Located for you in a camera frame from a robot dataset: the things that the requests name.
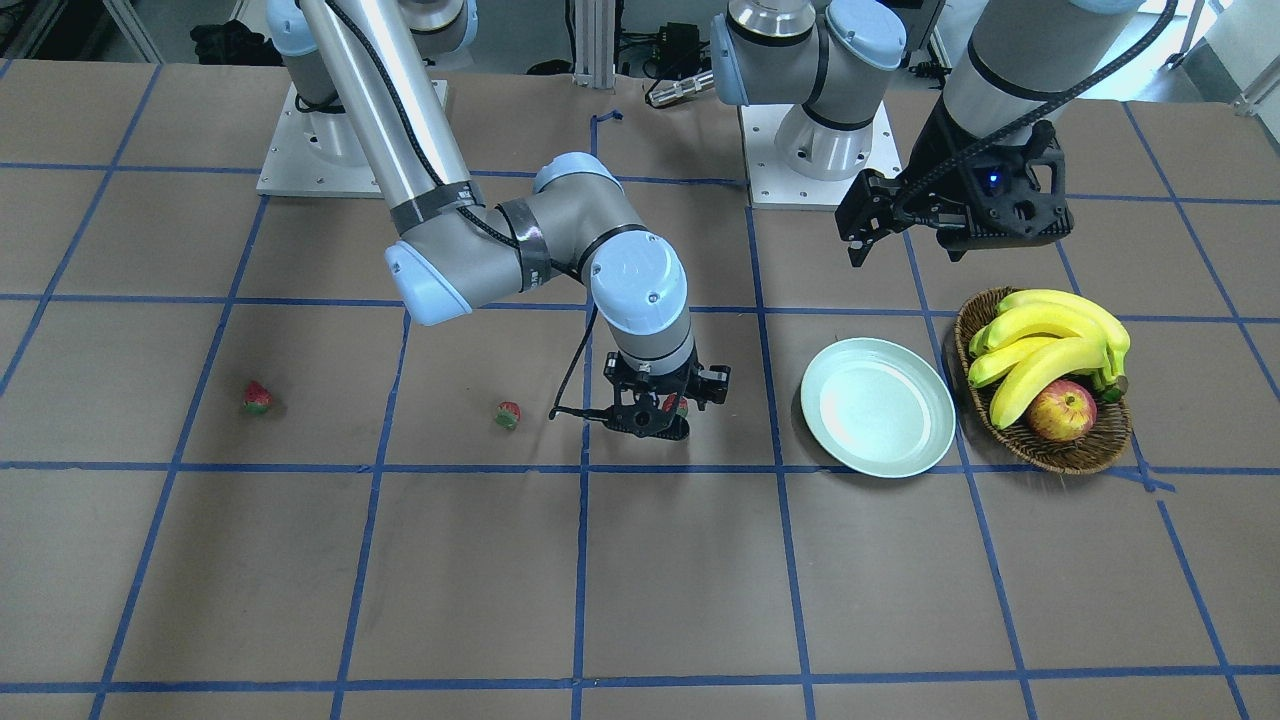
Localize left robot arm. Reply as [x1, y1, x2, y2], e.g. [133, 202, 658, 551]
[710, 1, 1146, 266]

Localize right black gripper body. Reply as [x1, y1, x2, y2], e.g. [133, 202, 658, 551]
[603, 352, 700, 441]

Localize light green plate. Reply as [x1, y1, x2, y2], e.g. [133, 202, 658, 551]
[799, 337, 957, 479]

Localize strawberry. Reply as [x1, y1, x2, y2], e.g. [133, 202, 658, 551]
[494, 401, 522, 430]
[660, 395, 689, 418]
[241, 380, 273, 415]

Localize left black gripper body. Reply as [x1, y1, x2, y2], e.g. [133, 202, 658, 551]
[836, 101, 1074, 251]

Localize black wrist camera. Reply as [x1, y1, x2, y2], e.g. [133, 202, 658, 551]
[686, 364, 732, 411]

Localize aluminium frame post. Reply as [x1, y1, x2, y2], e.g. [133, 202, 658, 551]
[566, 1, 620, 94]

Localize red apple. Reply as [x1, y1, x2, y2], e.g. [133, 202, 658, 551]
[1024, 379, 1098, 442]

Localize woven wicker basket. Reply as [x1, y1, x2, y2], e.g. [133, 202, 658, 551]
[946, 286, 1133, 475]

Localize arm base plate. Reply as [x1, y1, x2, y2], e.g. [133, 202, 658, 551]
[257, 85, 381, 199]
[739, 104, 902, 211]

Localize yellow banana bunch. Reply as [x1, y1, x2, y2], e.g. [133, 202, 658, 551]
[963, 290, 1132, 430]

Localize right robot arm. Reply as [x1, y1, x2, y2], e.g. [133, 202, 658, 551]
[266, 1, 731, 441]

